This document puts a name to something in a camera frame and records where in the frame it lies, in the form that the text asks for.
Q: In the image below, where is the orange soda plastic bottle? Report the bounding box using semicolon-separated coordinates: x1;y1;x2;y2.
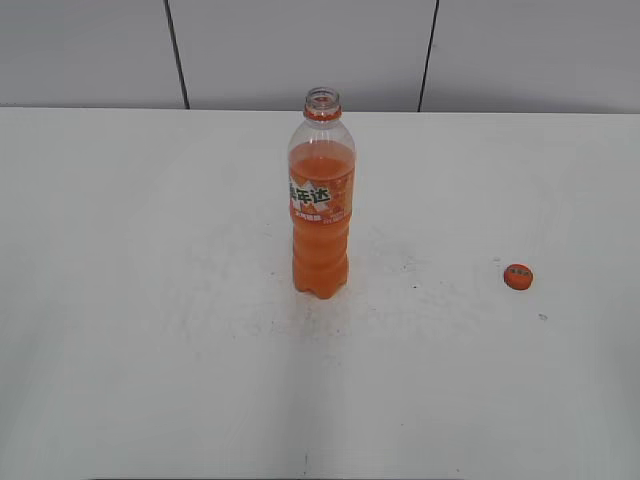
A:
288;87;357;299

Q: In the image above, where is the orange bottle cap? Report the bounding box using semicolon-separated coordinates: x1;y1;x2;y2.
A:
503;264;534;291

